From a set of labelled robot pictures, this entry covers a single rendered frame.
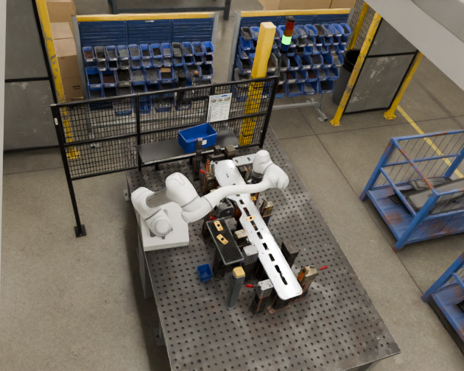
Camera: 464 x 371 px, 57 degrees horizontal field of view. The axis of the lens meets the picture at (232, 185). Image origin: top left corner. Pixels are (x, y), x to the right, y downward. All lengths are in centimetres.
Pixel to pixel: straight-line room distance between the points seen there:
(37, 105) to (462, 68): 434
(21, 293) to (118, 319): 88
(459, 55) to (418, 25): 11
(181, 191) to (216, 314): 105
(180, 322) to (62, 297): 134
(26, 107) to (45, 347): 232
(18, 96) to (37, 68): 39
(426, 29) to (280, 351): 262
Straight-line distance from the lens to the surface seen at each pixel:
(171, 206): 339
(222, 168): 367
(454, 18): 83
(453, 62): 83
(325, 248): 373
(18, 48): 445
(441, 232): 513
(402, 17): 93
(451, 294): 474
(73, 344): 394
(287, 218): 381
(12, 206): 487
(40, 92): 471
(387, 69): 612
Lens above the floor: 358
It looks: 47 degrees down
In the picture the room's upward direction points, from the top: 11 degrees clockwise
